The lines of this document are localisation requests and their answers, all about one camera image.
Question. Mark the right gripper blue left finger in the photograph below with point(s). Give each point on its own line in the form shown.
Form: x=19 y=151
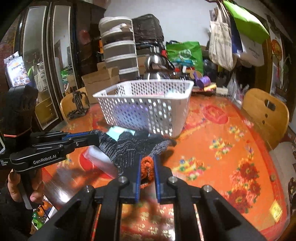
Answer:
x=94 y=213

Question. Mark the white plastic perforated basket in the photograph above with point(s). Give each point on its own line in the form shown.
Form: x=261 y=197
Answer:
x=166 y=116

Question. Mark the steel kettle rear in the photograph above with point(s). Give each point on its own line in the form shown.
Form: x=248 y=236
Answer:
x=157 y=62

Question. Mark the black folding stand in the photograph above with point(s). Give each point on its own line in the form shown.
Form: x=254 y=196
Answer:
x=80 y=109

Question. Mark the dark grey knit glove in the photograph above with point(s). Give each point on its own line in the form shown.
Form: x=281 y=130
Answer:
x=130 y=148

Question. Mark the left hand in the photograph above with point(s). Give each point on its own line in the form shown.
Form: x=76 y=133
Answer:
x=37 y=194

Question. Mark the steel kettle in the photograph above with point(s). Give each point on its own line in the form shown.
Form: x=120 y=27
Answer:
x=157 y=75
x=157 y=62

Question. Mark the green shopping bag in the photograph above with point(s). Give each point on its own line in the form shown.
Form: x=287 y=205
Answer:
x=186 y=53

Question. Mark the brown cardboard box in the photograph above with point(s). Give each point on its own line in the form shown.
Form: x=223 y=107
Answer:
x=99 y=80

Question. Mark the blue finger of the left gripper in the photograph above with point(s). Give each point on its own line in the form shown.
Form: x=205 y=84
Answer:
x=78 y=135
x=82 y=141

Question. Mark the black covered appliance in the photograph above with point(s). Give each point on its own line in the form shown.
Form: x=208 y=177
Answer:
x=147 y=28

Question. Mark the red floral tablecloth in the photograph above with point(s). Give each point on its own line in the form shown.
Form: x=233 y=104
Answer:
x=218 y=146

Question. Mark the wooden chair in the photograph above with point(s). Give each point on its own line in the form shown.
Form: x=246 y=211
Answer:
x=270 y=114
x=66 y=104

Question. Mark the beige canvas tote bag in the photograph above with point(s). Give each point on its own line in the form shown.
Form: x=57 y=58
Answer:
x=220 y=44

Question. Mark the grey white drawer tower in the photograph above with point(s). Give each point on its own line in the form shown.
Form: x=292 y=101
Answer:
x=119 y=48

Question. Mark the purple plastic scoop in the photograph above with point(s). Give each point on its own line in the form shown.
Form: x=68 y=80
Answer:
x=201 y=82

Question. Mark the hanging tissue pack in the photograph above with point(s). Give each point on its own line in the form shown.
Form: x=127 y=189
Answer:
x=16 y=71

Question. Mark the steel kettle front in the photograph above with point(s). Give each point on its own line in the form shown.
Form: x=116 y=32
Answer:
x=157 y=75

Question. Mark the left wooden chair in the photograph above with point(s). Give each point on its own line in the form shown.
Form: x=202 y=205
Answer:
x=66 y=104

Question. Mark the lime green hanging bag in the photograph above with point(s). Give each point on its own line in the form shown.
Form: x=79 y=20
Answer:
x=247 y=24

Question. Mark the right wooden chair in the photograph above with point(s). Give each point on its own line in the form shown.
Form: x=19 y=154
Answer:
x=270 y=114

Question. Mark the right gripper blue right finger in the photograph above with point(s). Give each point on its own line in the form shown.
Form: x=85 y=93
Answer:
x=200 y=213

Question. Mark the purple tissue pack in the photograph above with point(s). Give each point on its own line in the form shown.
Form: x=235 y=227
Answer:
x=131 y=114

